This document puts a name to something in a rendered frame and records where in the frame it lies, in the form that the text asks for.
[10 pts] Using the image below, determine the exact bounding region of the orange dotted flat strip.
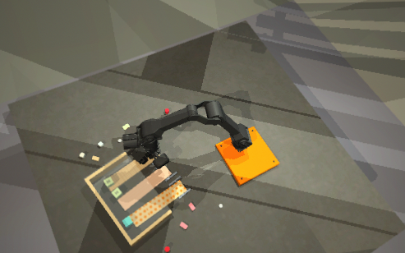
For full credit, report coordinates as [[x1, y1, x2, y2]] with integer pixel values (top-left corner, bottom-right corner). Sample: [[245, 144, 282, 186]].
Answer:
[[159, 180, 187, 205]]

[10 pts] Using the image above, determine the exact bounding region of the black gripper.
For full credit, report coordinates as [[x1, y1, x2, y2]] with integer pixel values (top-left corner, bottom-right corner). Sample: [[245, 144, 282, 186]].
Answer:
[[144, 142, 169, 169]]

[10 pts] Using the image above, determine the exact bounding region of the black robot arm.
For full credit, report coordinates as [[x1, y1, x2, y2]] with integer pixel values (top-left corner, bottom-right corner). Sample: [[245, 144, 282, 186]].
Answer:
[[123, 100, 252, 164]]

